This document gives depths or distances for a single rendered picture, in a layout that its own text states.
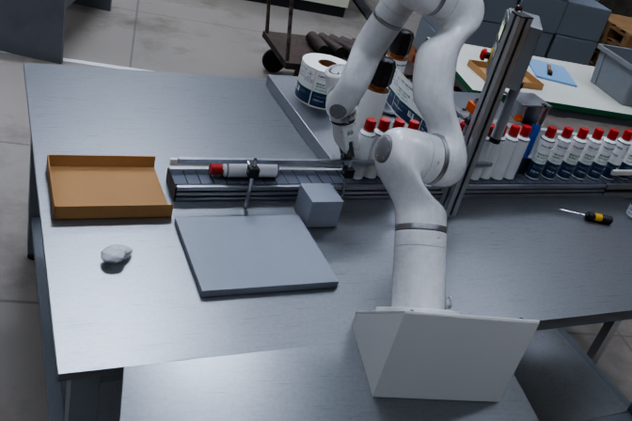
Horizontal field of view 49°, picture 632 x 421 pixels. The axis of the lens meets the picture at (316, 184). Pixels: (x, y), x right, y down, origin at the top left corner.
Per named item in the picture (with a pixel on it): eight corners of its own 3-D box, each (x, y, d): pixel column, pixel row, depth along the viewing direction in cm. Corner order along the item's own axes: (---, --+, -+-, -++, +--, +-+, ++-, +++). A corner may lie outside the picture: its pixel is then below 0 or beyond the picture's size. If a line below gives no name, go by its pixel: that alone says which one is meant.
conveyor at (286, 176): (587, 180, 273) (591, 171, 272) (601, 192, 267) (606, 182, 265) (166, 179, 203) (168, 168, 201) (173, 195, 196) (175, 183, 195)
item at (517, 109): (507, 154, 266) (533, 93, 254) (528, 172, 256) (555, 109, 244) (478, 153, 260) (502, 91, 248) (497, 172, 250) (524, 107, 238)
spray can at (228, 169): (275, 157, 211) (209, 156, 202) (280, 165, 207) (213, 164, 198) (272, 172, 213) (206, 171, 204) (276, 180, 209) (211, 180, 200)
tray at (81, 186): (153, 167, 209) (155, 155, 207) (171, 217, 189) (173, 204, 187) (46, 166, 196) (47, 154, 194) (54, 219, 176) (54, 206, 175)
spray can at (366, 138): (357, 172, 226) (375, 116, 216) (365, 180, 222) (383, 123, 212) (343, 172, 224) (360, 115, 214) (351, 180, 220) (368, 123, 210)
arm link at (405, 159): (458, 234, 160) (460, 133, 165) (393, 223, 151) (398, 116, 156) (423, 238, 170) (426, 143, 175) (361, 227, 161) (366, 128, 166)
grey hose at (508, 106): (495, 138, 225) (519, 79, 215) (501, 144, 222) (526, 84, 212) (486, 138, 224) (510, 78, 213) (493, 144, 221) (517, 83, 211)
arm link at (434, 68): (387, 179, 168) (439, 190, 176) (419, 179, 157) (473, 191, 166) (414, -22, 172) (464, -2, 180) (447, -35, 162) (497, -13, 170)
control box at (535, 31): (516, 74, 219) (540, 15, 209) (518, 91, 204) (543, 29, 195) (484, 65, 219) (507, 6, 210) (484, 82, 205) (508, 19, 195)
